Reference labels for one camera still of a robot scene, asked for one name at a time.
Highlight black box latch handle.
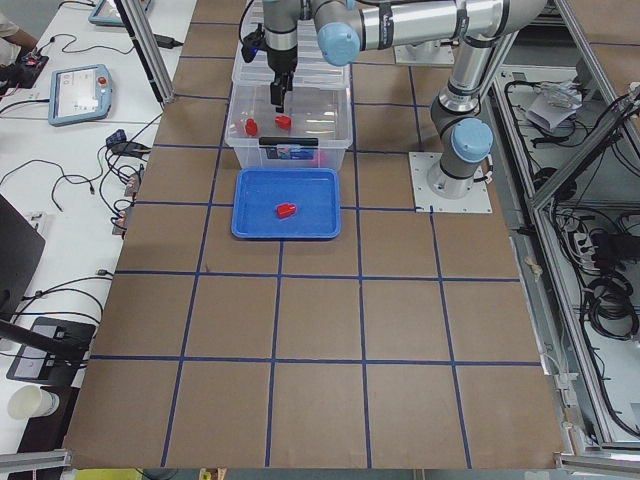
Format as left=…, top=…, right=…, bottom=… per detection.
left=258, top=136, right=319, bottom=148

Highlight blue plastic tray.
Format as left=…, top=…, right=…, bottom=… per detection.
left=231, top=168, right=342, bottom=240

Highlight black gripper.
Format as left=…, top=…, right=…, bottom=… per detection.
left=240, top=23, right=298, bottom=112

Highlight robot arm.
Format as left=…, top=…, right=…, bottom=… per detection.
left=239, top=0, right=545, bottom=200

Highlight teach pendant tablet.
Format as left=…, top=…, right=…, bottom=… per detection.
left=88, top=0, right=124, bottom=27
left=48, top=64, right=112, bottom=126

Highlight coiled black cables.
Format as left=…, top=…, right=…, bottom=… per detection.
left=582, top=275, right=639, bottom=339

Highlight black power adapter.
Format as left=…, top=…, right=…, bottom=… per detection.
left=154, top=34, right=183, bottom=49

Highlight aluminium frame post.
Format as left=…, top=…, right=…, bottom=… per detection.
left=115, top=0, right=175, bottom=106

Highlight clear plastic storage box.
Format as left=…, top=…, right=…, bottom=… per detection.
left=223, top=74, right=355, bottom=170

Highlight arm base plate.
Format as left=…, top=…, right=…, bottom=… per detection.
left=409, top=152, right=493, bottom=214

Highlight white paper cup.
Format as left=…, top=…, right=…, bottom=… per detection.
left=7, top=385, right=60, bottom=420

